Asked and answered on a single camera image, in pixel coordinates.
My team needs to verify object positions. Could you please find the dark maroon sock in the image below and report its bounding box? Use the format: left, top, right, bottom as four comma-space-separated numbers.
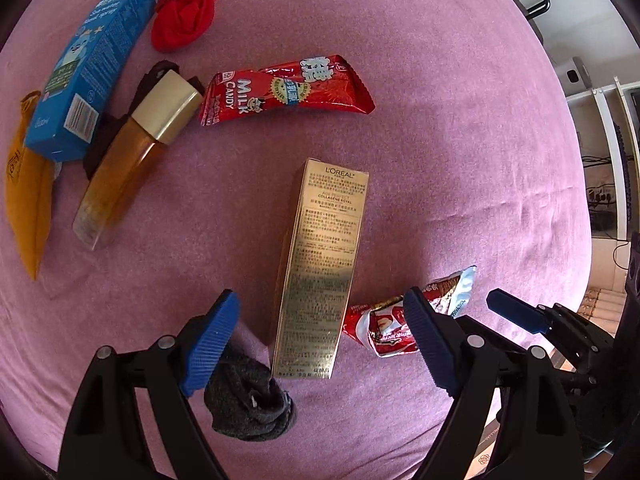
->
82, 60, 179, 191

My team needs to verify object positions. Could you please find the crumpled red white wrapper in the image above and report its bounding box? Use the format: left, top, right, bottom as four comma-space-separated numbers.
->
342, 266, 477, 359

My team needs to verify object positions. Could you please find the mustard drawstring pouch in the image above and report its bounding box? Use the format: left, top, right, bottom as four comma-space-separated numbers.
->
4, 90, 55, 281

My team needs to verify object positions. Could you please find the pink bed sheet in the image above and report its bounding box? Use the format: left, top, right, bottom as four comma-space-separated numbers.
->
1, 0, 591, 467

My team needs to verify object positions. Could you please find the gold L'Oreal box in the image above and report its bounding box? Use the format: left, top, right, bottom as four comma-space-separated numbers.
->
271, 158, 369, 379

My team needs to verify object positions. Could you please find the white shelf unit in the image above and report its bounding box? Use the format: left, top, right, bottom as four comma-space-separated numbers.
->
555, 56, 639, 243

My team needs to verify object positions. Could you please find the amber bottle gold cap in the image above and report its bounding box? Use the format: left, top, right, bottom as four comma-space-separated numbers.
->
73, 70, 203, 250

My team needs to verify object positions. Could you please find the blue carton box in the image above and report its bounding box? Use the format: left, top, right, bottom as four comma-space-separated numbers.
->
25, 0, 157, 162

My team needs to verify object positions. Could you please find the red rolled sock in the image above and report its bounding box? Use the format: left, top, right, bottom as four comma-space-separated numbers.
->
151, 0, 216, 53

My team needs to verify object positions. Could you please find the red milk candy wrapper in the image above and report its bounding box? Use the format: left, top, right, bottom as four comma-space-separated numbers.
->
200, 54, 375, 127

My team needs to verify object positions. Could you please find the dark grey sock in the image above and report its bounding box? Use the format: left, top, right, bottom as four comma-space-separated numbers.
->
204, 344, 297, 442

